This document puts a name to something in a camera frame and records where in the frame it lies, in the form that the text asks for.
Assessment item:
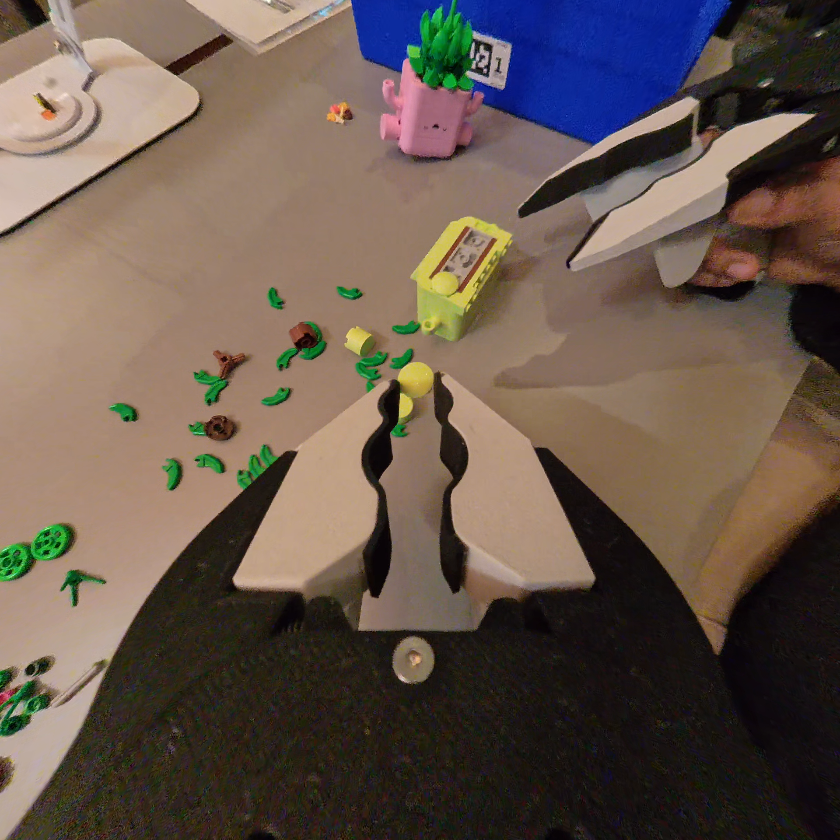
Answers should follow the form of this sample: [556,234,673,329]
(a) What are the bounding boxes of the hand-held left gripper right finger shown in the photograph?
[432,371,597,632]

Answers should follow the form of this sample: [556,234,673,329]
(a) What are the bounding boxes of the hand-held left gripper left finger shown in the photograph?
[231,378,403,632]

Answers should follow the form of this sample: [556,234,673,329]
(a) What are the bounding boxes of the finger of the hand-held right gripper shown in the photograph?
[517,96,708,222]
[566,112,819,290]

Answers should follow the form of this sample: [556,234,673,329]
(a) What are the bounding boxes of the lime green toy brick box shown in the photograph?
[411,216,515,343]

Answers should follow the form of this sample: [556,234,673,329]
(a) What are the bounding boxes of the person's right hand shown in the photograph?
[684,159,840,290]

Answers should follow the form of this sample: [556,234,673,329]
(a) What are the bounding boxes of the blue plastic bin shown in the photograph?
[350,0,733,147]

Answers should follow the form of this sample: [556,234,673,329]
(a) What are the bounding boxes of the scattered green leaf pieces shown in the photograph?
[108,287,421,492]

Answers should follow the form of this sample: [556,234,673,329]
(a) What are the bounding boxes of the green stem piece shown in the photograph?
[59,568,107,607]

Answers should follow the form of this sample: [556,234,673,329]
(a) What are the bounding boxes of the pink toy brick flowerpot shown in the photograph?
[378,0,487,161]

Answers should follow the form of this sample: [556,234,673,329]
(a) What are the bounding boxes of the silver metal tool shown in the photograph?
[51,659,110,708]

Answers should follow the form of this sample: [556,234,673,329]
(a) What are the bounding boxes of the laminated paper sheet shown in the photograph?
[185,0,350,55]

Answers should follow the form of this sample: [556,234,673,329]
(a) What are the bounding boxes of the white book stand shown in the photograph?
[0,0,202,235]

